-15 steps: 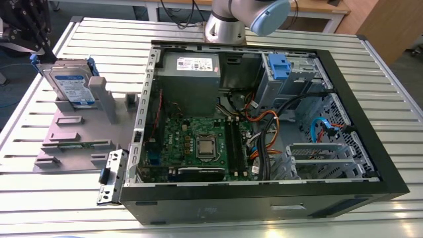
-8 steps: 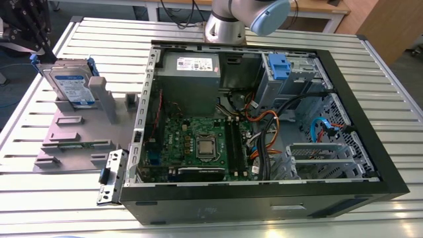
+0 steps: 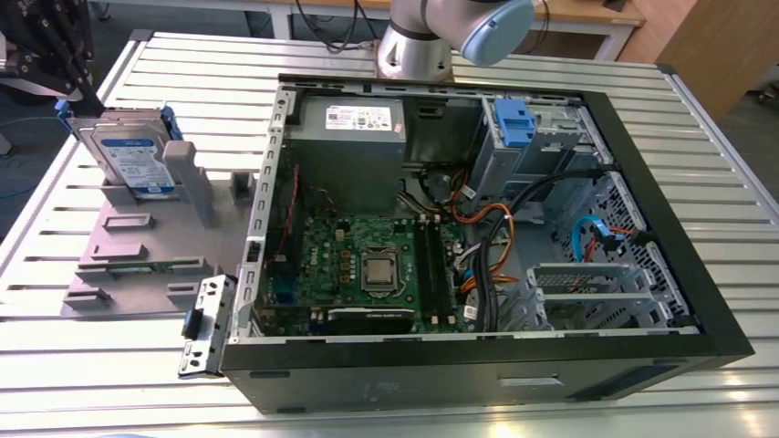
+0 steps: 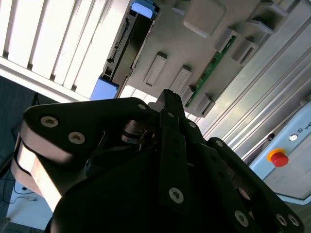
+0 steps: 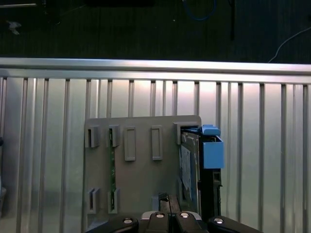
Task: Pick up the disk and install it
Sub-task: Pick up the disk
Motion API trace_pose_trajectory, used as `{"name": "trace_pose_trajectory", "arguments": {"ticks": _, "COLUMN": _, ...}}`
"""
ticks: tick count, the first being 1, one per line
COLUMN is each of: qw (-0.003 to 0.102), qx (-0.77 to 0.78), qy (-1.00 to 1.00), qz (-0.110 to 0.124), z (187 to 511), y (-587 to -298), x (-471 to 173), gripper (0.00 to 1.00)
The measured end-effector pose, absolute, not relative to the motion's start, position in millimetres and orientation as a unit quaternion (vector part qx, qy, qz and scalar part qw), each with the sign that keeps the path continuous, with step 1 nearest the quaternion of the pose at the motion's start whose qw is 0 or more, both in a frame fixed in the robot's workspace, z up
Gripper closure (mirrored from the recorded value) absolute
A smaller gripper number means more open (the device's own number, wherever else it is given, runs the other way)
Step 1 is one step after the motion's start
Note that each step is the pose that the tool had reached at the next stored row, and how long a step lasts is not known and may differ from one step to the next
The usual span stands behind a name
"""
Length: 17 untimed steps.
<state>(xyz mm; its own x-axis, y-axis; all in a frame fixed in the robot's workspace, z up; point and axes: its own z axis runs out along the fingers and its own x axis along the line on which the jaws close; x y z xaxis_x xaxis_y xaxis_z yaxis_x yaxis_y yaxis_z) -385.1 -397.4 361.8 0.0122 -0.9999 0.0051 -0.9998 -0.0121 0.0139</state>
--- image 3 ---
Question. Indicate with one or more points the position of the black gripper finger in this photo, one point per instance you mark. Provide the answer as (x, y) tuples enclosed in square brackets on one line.
[(80, 36), (76, 86)]

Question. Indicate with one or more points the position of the hard disk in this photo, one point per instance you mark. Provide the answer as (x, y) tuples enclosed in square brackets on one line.
[(131, 159)]

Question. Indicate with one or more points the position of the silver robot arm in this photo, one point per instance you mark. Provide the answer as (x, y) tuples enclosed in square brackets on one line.
[(414, 50)]

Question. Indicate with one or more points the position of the metal disk bay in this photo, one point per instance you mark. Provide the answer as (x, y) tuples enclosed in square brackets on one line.
[(585, 296)]

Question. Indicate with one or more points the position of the grey parts rack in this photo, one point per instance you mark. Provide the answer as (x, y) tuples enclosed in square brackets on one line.
[(165, 237)]

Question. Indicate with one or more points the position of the green RAM stick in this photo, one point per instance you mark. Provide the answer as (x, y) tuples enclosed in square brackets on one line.
[(137, 269)]

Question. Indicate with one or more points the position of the grey power supply unit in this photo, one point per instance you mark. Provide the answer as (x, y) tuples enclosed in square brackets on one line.
[(347, 173)]

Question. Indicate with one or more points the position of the metal expansion card retainer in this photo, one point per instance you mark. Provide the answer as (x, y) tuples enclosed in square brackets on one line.
[(213, 292)]

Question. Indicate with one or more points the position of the green motherboard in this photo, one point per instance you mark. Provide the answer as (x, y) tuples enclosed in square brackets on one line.
[(326, 292)]

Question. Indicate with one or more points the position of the silver CPU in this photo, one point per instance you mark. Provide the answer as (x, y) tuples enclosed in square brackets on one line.
[(381, 272)]

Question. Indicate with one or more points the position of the CPU socket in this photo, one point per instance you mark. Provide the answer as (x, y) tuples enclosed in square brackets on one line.
[(381, 292)]

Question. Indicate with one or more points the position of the black graphics card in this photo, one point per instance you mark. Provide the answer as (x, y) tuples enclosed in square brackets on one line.
[(366, 320)]

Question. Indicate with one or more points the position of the black RAM slot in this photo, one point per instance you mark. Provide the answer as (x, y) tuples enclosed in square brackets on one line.
[(443, 269), (427, 269)]

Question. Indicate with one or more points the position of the metal drive cage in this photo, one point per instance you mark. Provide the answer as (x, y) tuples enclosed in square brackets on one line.
[(535, 159)]

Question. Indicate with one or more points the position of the black PC case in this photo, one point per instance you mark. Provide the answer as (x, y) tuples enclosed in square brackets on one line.
[(426, 378)]

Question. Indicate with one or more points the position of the wooden cabinet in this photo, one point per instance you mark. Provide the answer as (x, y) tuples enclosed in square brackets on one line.
[(718, 45)]

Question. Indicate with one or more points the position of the blue plastic drive bracket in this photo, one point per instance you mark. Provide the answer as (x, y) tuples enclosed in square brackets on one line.
[(514, 109)]

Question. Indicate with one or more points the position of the wooden desk white frame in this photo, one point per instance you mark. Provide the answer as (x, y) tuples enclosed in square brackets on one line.
[(597, 13)]

